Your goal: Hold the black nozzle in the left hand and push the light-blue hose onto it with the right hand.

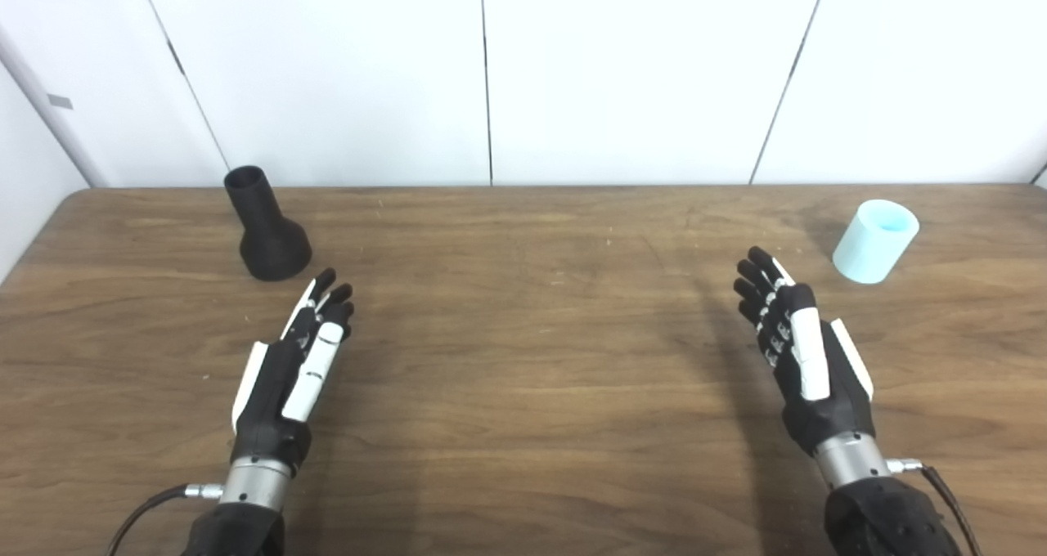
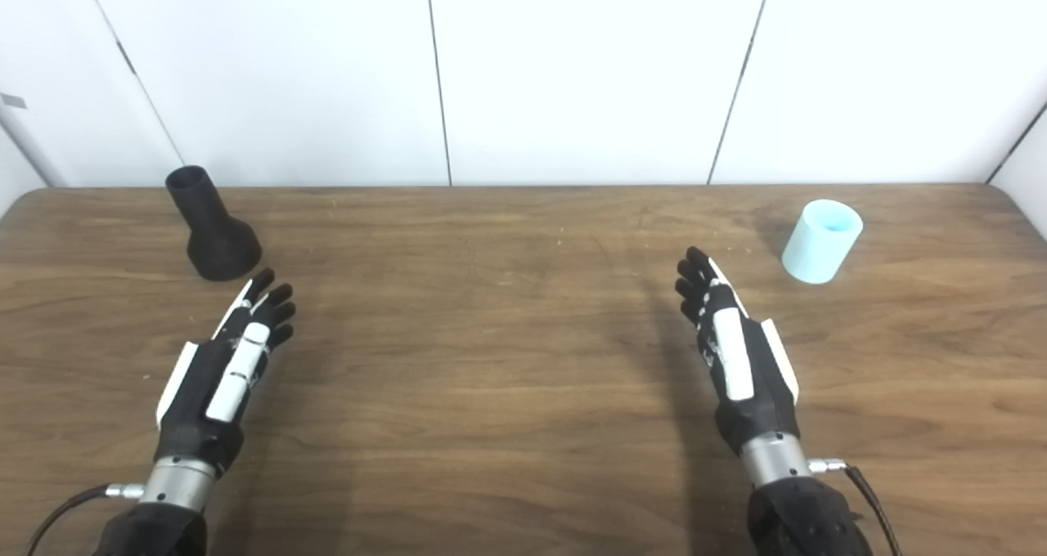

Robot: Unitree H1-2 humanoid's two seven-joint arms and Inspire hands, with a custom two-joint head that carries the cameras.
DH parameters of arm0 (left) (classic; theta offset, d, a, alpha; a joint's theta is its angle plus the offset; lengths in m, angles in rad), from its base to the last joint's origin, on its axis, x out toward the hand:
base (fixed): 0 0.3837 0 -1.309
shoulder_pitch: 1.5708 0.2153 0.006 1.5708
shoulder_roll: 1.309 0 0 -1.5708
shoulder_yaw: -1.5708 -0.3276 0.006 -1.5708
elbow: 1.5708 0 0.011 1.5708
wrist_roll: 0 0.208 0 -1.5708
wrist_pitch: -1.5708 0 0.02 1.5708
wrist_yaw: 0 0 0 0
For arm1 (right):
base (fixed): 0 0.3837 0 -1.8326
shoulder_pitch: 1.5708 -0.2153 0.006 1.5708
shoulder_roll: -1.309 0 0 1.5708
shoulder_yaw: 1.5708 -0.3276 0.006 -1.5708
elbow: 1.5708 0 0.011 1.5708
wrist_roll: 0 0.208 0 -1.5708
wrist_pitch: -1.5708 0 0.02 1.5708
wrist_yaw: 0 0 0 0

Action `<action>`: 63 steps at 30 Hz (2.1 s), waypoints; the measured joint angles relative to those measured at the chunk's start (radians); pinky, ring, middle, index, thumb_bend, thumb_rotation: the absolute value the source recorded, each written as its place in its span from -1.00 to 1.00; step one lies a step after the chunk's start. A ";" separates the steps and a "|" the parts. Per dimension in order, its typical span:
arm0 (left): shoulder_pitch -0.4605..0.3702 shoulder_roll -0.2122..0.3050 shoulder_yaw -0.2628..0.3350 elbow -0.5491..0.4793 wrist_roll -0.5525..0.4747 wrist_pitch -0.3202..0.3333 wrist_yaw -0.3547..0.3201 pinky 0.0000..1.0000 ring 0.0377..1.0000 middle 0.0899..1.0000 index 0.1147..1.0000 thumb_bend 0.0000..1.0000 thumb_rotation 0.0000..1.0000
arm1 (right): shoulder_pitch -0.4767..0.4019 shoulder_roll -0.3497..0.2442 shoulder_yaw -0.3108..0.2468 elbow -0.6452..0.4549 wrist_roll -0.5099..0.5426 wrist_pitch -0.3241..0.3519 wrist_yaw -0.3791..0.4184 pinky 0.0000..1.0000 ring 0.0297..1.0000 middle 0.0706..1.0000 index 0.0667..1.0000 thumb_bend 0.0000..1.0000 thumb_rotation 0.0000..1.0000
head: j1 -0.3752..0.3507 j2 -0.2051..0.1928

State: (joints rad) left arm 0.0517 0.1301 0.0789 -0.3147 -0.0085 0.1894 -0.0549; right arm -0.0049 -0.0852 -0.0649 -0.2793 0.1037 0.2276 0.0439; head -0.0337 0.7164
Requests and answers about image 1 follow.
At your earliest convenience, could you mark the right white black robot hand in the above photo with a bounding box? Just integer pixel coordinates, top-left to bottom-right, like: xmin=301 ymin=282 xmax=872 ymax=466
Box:
xmin=734 ymin=246 xmax=876 ymax=457

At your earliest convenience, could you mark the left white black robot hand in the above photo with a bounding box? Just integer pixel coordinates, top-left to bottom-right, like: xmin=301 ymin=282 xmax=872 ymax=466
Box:
xmin=231 ymin=268 xmax=356 ymax=469

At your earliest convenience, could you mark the black nozzle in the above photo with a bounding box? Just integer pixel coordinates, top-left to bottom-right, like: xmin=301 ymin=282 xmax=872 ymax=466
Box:
xmin=223 ymin=165 xmax=313 ymax=282

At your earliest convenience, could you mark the light-blue hose piece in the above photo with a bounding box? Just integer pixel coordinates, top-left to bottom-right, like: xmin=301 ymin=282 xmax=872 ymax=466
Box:
xmin=832 ymin=200 xmax=920 ymax=285

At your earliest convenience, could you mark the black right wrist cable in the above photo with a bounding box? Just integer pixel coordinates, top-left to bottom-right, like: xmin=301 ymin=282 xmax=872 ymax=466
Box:
xmin=887 ymin=458 xmax=982 ymax=556

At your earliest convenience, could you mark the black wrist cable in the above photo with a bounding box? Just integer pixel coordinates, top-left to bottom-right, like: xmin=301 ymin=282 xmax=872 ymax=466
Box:
xmin=106 ymin=482 xmax=226 ymax=556
xmin=887 ymin=458 xmax=982 ymax=556

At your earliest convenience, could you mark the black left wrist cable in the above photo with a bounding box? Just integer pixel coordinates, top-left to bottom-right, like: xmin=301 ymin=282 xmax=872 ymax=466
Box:
xmin=106 ymin=482 xmax=226 ymax=556

